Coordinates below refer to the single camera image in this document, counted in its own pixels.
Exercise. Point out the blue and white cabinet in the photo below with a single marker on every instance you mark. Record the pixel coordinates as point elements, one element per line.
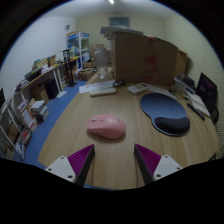
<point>75,46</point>

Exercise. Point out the long wooden wall desk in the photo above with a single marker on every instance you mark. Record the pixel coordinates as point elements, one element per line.
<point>43,76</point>

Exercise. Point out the blue book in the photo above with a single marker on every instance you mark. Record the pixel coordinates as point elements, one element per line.
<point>183,84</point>

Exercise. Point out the large cardboard box red tape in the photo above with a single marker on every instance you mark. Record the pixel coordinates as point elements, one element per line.
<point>133,56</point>

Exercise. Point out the black floor stand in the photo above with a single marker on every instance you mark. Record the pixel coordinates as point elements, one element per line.
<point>69,70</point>

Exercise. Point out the shelf unit with books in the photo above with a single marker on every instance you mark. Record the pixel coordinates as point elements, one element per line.
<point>20,123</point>

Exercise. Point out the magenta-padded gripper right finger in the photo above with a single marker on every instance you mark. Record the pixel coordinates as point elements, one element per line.
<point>165,165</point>

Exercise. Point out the tall open cardboard box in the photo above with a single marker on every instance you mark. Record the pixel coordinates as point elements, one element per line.
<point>181,63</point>

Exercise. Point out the white remote with display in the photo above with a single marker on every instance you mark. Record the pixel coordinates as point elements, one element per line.
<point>137,88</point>

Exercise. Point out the clear glass jar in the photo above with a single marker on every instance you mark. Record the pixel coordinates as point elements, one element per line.
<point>101,63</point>

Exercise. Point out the pink computer mouse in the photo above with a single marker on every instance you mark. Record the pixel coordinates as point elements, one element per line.
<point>106,126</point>

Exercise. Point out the open white book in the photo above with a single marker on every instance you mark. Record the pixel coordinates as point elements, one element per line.
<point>199,102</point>

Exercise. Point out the round wall clock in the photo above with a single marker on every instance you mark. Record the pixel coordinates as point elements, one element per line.
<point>67,27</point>

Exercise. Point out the black marker pen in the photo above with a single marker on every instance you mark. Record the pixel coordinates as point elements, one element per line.
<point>195,111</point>

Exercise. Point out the ceiling light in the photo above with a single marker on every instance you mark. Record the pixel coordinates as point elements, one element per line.
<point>111,1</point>

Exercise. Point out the black chair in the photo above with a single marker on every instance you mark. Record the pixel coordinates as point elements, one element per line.
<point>215,116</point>

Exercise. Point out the window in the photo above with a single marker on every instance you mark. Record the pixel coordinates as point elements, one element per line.
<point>119,22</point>

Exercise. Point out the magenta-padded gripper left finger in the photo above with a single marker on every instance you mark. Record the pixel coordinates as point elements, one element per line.
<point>61,165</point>

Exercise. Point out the blue mouse pad black rest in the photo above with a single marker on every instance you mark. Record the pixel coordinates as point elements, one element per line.
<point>160,106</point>

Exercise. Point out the small open cardboard box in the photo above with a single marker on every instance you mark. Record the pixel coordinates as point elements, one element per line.
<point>86,74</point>

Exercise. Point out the dark monitor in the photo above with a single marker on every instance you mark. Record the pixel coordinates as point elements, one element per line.
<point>206,90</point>

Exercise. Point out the white paper sheet with writing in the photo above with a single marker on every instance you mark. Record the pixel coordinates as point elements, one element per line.
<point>93,86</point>

